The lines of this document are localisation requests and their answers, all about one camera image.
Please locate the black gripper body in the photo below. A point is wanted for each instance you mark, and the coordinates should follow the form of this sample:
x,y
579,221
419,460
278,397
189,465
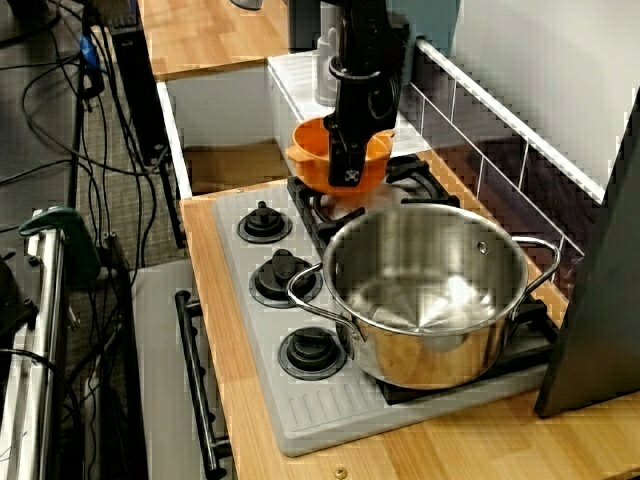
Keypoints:
x,y
360,105

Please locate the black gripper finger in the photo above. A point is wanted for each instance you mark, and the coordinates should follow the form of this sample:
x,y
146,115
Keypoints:
x,y
348,162

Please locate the orange plastic toy pot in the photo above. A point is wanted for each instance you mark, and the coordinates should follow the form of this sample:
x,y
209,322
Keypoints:
x,y
307,150

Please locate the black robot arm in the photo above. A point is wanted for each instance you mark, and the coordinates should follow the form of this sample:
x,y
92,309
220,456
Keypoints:
x,y
365,30

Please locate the clear plastic bottle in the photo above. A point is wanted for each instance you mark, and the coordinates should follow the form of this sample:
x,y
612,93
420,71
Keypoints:
x,y
325,75

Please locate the black burner grate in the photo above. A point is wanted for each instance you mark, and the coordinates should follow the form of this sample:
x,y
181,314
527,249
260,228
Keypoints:
x,y
530,340
424,172

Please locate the black stove knob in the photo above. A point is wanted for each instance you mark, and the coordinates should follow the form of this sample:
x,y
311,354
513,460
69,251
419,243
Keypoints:
x,y
310,350
280,272
264,222

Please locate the brown cardboard sheet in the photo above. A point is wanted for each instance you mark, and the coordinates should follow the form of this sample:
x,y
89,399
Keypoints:
x,y
235,167

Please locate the white toy sink basin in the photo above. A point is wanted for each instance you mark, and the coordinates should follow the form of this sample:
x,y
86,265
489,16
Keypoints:
x,y
220,110

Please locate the dark tile backsplash panel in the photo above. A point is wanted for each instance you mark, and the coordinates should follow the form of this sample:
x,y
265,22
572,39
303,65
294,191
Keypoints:
x,y
500,165

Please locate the stainless steel cooking pot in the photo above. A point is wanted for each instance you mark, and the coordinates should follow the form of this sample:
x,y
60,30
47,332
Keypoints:
x,y
425,350

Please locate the black tower box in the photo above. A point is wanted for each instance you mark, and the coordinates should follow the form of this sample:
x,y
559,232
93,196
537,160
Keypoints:
x,y
140,100

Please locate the wooden kitchen countertop board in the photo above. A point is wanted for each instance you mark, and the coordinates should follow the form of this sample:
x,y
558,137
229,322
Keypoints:
x,y
230,350

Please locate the grey toy stove plate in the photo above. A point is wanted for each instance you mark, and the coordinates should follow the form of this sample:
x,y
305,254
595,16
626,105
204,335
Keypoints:
x,y
320,405

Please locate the white toy oven cabinet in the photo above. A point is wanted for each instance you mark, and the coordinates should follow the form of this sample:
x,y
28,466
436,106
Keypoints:
x,y
160,350

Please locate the black vertical pole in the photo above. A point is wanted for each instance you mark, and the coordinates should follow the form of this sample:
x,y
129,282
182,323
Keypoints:
x,y
76,150

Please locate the black board panel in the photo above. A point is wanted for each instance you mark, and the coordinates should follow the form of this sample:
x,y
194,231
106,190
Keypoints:
x,y
600,300

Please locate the black equipment block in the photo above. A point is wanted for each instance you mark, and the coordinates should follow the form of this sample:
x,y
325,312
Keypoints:
x,y
15,300

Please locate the aluminium frame rail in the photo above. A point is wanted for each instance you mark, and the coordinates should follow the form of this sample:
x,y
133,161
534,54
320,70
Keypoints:
x,y
45,350

